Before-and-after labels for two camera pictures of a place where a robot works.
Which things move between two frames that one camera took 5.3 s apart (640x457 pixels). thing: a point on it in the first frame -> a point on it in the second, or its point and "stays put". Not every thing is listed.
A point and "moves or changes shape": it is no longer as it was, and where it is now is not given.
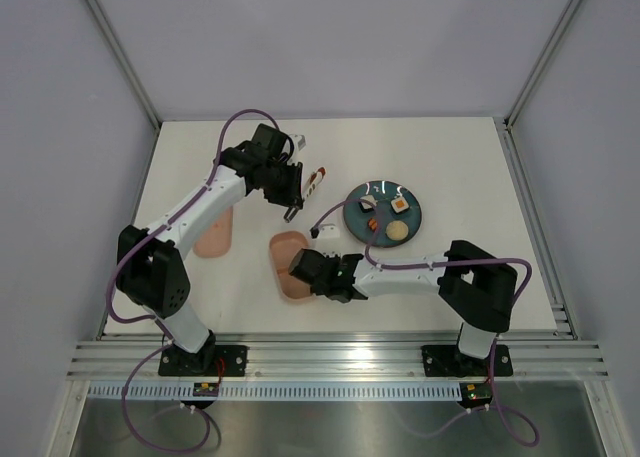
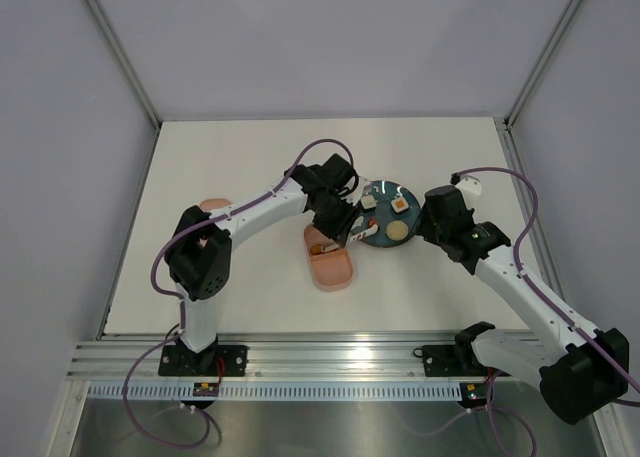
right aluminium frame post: (548, 51) stays put
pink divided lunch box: (285, 246) moves or changes shape
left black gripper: (291, 196) -> (339, 231)
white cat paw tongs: (315, 180) moves or changes shape
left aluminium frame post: (118, 50) stays put
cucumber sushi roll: (365, 206) stays put
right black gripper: (316, 289) -> (423, 225)
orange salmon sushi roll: (399, 205) stays put
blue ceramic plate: (400, 213) stays put
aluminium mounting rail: (335, 357) stays put
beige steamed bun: (397, 230) stays put
